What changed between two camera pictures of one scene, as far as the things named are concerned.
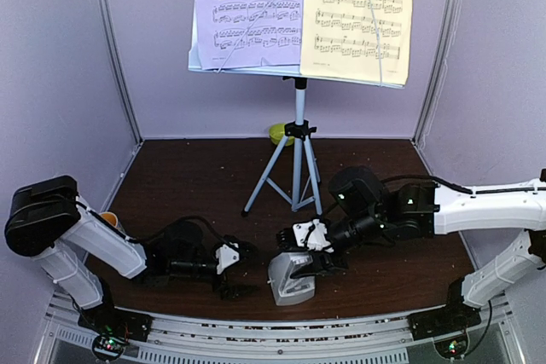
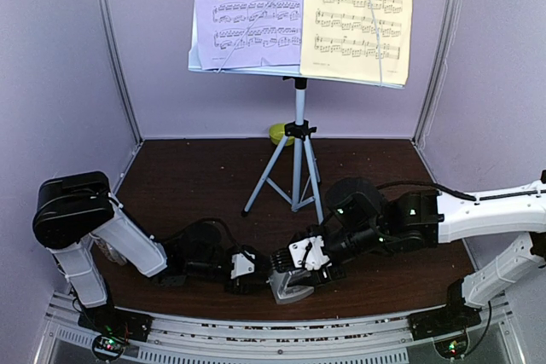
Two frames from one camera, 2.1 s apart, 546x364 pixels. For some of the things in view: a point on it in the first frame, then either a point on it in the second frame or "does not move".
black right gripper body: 330,264 → 328,277
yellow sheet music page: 357,17 does not move
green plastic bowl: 276,133 does not move
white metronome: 285,289 does not move
